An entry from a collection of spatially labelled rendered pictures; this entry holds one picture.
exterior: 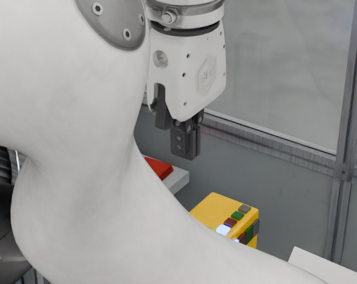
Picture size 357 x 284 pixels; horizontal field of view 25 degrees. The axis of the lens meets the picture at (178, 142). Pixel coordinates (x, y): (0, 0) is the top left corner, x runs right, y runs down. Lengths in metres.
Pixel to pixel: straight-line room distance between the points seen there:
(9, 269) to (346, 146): 0.80
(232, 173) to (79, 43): 1.56
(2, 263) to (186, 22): 0.54
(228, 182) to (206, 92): 1.04
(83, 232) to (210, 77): 0.47
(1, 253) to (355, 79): 0.79
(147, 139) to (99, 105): 1.64
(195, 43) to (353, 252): 1.07
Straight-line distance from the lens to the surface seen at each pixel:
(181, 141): 0.95
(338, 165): 1.75
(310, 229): 1.88
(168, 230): 0.53
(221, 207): 1.46
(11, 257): 1.25
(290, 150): 1.79
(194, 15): 0.85
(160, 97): 0.89
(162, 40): 0.86
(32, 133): 0.41
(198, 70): 0.88
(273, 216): 1.92
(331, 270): 1.08
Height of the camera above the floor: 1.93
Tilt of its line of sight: 32 degrees down
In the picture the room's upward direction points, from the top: straight up
